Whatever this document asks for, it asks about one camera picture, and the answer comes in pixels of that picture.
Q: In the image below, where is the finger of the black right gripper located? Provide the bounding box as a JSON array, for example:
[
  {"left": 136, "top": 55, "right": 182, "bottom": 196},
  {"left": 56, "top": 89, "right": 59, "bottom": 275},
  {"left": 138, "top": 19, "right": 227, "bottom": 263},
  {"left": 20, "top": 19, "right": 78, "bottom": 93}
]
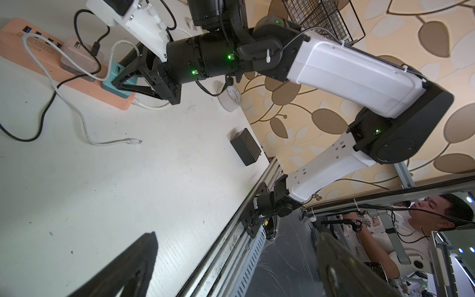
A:
[
  {"left": 112, "top": 80, "right": 167, "bottom": 100},
  {"left": 113, "top": 45, "right": 148, "bottom": 81}
]

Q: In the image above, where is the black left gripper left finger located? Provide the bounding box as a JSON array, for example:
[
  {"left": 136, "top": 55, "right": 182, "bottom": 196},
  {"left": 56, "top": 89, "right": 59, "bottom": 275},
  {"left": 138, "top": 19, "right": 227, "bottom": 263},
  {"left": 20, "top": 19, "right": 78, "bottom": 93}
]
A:
[{"left": 70, "top": 231, "right": 158, "bottom": 297}]

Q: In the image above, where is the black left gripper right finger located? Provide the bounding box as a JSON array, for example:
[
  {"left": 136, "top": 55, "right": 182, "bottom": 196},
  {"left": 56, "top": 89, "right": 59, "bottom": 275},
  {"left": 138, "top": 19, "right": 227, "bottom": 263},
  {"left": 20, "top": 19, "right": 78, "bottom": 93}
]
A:
[{"left": 315, "top": 233, "right": 400, "bottom": 297}]

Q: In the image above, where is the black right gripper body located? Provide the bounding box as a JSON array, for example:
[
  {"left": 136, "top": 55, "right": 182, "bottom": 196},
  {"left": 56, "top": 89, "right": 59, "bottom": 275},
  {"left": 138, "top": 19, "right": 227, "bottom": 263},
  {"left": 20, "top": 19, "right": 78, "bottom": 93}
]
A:
[{"left": 139, "top": 47, "right": 181, "bottom": 105}]

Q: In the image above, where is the teal usb charger adapter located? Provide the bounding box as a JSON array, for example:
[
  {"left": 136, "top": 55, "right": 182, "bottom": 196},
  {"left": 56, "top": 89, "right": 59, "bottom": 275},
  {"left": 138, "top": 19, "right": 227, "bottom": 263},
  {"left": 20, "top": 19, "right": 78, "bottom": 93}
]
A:
[{"left": 101, "top": 61, "right": 139, "bottom": 99}]

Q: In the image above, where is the black usb cable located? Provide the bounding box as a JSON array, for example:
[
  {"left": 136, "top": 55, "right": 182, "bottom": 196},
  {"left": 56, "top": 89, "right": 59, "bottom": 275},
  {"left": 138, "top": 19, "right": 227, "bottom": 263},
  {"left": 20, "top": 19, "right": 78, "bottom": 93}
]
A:
[{"left": 0, "top": 9, "right": 111, "bottom": 143}]

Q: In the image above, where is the pink usb charger adapter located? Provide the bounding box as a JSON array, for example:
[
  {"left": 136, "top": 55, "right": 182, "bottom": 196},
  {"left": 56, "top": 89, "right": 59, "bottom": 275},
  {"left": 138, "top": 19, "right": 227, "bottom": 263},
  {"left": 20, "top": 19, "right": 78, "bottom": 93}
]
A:
[{"left": 60, "top": 37, "right": 98, "bottom": 75}]

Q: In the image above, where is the white usb cable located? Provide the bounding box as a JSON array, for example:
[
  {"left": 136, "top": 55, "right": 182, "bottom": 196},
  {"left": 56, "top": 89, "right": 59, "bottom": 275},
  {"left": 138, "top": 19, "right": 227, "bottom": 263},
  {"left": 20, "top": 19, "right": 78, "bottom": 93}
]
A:
[{"left": 21, "top": 32, "right": 143, "bottom": 146}]

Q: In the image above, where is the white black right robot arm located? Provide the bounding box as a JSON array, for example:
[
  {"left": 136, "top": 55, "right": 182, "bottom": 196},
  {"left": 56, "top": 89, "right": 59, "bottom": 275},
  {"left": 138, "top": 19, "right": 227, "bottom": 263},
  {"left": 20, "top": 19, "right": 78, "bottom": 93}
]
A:
[{"left": 88, "top": 1, "right": 454, "bottom": 235}]

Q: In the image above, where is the person in white shirt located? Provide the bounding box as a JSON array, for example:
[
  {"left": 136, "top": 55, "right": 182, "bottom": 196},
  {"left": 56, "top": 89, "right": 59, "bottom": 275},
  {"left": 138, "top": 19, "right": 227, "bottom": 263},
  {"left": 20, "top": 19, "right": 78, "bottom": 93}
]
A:
[{"left": 342, "top": 194, "right": 475, "bottom": 280}]

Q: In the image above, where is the white tape roll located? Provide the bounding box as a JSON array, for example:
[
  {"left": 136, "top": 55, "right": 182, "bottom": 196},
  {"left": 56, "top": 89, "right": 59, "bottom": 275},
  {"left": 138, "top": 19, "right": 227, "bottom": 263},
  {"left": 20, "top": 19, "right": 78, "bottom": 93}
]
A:
[{"left": 218, "top": 86, "right": 242, "bottom": 113}]

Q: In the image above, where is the pink power strip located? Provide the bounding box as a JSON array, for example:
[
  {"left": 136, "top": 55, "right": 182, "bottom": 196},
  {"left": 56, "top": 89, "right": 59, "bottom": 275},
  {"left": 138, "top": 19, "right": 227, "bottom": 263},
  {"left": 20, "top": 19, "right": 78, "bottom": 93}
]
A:
[{"left": 1, "top": 18, "right": 135, "bottom": 110}]

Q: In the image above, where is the black block on table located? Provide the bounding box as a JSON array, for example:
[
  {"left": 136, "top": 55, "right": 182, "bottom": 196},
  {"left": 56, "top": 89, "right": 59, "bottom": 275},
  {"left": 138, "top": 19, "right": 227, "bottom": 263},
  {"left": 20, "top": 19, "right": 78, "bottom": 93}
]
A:
[{"left": 230, "top": 128, "right": 261, "bottom": 166}]

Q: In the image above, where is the white power strip cord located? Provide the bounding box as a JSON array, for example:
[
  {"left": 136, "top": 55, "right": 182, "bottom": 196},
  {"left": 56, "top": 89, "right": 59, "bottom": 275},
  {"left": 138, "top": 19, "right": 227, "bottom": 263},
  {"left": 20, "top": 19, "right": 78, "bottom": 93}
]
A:
[{"left": 131, "top": 97, "right": 171, "bottom": 111}]

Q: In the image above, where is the aluminium frame rail front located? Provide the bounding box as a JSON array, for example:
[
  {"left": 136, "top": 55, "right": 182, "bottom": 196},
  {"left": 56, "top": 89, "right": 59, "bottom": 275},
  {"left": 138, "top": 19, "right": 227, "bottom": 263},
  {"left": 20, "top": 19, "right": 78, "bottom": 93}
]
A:
[{"left": 177, "top": 157, "right": 282, "bottom": 297}]

